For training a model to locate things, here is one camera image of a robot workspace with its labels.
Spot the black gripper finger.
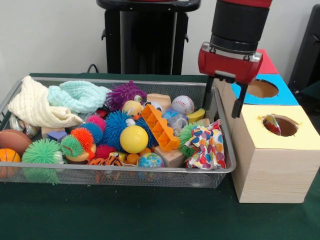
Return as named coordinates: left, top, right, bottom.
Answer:
left=231, top=83, right=248, bottom=119
left=203, top=76, right=215, bottom=110

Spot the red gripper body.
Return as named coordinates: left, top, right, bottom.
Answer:
left=198, top=42, right=264, bottom=85

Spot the wooden three-hole box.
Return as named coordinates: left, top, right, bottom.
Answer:
left=211, top=48, right=320, bottom=204

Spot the silver mesh bin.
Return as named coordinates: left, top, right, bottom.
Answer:
left=0, top=76, right=237, bottom=190

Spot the green spiky ball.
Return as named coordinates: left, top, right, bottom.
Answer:
left=21, top=138, right=64, bottom=186
left=177, top=121, right=201, bottom=158

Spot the orange plastic block tray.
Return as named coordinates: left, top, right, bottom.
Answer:
left=140, top=103, right=181, bottom=152

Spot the purple spiky toy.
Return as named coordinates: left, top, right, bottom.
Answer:
left=106, top=80, right=148, bottom=112

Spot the yellow ball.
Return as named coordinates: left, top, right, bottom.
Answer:
left=119, top=124, right=150, bottom=155

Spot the globe print ball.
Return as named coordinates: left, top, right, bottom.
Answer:
left=136, top=152, right=166, bottom=169

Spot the mint knitted cloth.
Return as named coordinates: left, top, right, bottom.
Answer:
left=47, top=81, right=112, bottom=114

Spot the dark green tablecloth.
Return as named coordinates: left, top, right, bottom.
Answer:
left=0, top=72, right=320, bottom=240

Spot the cream knitted cloth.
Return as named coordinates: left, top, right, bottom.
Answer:
left=8, top=74, right=84, bottom=128

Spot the brown toy football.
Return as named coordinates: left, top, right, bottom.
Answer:
left=0, top=129, right=31, bottom=157

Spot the small orange basketball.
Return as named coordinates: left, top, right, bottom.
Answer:
left=0, top=148, right=22, bottom=179

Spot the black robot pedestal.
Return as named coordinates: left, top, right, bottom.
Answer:
left=96, top=0, right=202, bottom=75

